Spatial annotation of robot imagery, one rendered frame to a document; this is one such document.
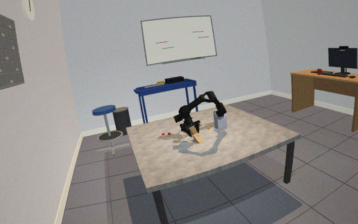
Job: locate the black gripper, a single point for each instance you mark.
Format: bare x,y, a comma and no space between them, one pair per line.
190,123

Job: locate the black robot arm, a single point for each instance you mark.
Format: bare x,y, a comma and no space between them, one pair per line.
184,111

